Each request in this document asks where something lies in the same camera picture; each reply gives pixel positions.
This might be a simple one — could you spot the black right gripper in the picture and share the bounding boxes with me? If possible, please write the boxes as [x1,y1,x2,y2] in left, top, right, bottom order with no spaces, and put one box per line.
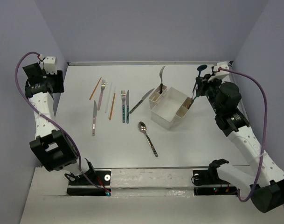
[198,73,223,114]

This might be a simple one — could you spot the teal plastic spoon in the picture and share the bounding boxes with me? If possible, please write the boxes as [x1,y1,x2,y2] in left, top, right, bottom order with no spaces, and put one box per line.
[193,64,208,99]

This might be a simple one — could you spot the orange chopstick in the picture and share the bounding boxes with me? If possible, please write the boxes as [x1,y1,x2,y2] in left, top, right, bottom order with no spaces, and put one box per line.
[89,77,102,100]
[109,93,116,120]

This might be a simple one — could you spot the pink-handled fork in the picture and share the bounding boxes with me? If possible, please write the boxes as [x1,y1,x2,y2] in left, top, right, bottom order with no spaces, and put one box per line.
[97,80,106,111]

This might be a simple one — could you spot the black-handled fork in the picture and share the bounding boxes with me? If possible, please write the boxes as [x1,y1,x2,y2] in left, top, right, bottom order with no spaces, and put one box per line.
[159,65,166,94]

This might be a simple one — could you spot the pink-handled spoon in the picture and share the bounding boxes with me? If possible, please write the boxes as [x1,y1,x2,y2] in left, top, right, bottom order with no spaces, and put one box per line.
[188,87,197,109]

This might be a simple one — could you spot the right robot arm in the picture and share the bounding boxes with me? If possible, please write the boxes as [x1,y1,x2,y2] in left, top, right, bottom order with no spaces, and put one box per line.
[196,74,284,213]

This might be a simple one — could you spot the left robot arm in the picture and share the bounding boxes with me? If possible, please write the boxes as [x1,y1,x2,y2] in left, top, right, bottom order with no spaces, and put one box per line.
[23,63,96,184]

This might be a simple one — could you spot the white utensil caddy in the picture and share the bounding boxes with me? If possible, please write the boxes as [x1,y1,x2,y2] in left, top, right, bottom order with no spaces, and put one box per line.
[149,85,192,130]

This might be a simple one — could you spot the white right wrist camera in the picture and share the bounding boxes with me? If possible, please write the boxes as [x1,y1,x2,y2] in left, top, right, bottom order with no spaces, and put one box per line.
[208,62,229,82]

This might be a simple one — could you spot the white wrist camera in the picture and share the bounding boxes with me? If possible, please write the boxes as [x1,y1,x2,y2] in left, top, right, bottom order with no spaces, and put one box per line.
[41,56,57,75]
[208,62,229,82]

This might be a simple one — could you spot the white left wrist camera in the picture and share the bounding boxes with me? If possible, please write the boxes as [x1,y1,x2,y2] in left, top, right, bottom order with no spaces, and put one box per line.
[41,56,57,75]

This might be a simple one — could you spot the pink-handled knife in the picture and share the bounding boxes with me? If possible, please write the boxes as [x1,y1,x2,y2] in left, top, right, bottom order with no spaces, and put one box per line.
[92,100,97,136]

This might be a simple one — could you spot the black-handled knife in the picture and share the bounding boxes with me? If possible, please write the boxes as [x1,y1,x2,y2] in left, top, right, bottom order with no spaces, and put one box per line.
[129,88,154,114]

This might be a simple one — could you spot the teal-handled fork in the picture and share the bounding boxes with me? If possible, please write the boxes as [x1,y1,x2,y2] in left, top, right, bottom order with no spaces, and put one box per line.
[121,90,126,123]

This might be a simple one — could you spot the teal-handled knife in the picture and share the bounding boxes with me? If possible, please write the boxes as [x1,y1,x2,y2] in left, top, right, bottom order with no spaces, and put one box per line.
[125,90,130,124]

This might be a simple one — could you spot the black-handled spoon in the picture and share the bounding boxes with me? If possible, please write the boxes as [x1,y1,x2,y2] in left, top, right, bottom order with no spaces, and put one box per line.
[138,121,159,158]

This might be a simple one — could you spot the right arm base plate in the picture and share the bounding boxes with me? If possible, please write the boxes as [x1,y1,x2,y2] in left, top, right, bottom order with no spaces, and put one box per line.
[191,169,237,196]

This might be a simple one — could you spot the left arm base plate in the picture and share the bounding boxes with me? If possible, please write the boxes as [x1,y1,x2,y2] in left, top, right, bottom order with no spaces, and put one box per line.
[64,169,111,196]

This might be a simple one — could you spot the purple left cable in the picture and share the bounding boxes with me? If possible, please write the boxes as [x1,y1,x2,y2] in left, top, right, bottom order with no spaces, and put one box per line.
[14,51,110,194]

